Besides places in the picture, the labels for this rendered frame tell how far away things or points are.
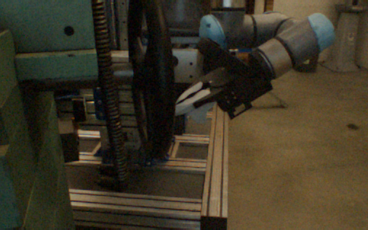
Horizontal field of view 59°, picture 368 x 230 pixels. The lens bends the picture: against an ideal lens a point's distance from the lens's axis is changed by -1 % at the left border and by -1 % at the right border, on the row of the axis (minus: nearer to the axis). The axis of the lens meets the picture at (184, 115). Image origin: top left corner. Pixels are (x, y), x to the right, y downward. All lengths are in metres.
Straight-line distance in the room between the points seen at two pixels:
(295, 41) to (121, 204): 0.82
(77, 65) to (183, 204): 0.84
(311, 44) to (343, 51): 3.47
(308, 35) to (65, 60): 0.46
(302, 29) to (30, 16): 0.49
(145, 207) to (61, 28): 0.85
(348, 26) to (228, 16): 3.48
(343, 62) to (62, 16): 3.90
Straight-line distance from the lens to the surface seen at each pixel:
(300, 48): 0.68
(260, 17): 0.76
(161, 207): 1.18
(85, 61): 0.42
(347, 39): 4.16
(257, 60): 0.66
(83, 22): 0.44
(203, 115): 0.66
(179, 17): 1.02
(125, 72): 0.53
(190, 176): 1.37
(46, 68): 0.43
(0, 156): 0.36
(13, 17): 0.44
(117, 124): 0.52
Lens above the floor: 0.95
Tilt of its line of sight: 22 degrees down
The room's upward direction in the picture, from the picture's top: straight up
